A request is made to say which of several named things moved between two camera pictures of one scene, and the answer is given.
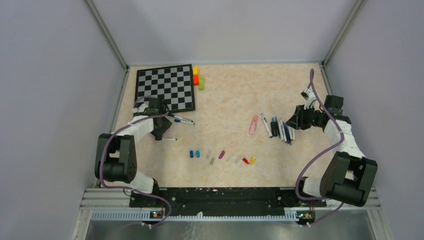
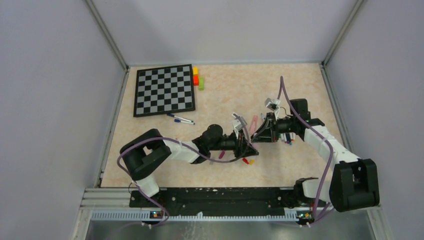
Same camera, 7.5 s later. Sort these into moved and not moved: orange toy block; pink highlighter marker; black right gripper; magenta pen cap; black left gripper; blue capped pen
Moved: black left gripper; black right gripper
Not moved: magenta pen cap; pink highlighter marker; blue capped pen; orange toy block
